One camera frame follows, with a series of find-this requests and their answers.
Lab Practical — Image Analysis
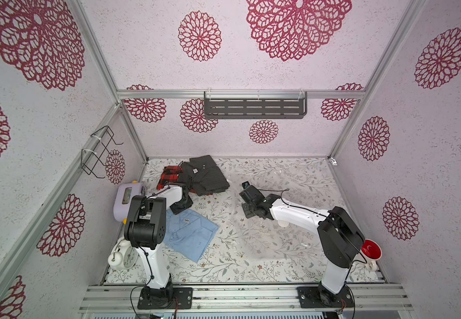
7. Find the light blue shirt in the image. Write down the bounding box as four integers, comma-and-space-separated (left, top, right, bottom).
164, 209, 219, 263

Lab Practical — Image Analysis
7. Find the clear plastic vacuum bag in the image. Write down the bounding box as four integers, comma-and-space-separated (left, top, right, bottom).
221, 158, 345, 265

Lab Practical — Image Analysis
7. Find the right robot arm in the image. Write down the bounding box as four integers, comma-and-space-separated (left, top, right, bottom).
239, 182, 365, 296

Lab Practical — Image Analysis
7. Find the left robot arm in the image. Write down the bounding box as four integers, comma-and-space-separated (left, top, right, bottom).
124, 183, 189, 290

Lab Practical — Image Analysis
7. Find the dark grey folded shirt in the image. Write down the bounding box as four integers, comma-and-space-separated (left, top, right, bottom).
181, 155, 230, 196

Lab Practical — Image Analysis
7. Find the red black plaid shirt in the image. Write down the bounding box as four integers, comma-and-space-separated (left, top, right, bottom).
156, 166, 188, 190

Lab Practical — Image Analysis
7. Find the white analog alarm clock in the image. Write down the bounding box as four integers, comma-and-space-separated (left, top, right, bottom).
107, 237, 138, 271

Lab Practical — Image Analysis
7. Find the white mug red inside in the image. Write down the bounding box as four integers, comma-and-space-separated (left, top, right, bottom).
361, 239, 383, 272

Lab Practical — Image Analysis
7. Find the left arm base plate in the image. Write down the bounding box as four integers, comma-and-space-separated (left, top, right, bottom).
137, 287, 193, 310

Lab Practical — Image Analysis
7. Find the dark grey wall shelf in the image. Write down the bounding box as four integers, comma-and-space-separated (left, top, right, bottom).
203, 91, 308, 120

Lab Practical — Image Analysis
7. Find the black wire wall rack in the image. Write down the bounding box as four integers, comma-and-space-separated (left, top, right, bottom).
80, 125, 124, 179

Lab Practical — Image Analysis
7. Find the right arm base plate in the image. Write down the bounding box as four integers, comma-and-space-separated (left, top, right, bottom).
296, 285, 355, 309

